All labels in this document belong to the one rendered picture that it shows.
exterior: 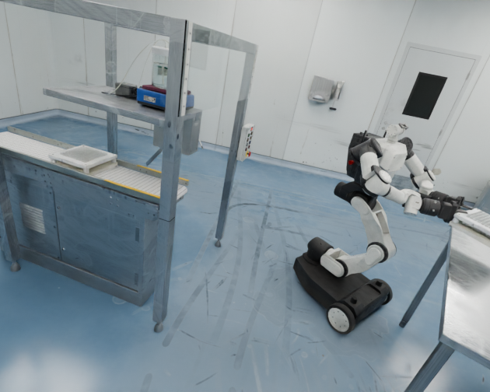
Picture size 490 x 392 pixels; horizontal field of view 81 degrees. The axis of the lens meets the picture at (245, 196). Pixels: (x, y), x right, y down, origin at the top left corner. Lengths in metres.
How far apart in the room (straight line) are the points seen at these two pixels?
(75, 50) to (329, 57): 4.05
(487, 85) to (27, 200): 5.48
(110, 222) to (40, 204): 0.51
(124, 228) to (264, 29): 3.76
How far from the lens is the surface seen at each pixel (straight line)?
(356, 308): 2.21
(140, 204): 1.58
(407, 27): 5.04
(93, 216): 1.90
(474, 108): 5.49
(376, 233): 2.11
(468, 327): 1.39
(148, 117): 1.32
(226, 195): 2.37
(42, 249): 2.39
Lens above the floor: 1.57
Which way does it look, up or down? 26 degrees down
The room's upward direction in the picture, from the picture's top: 12 degrees clockwise
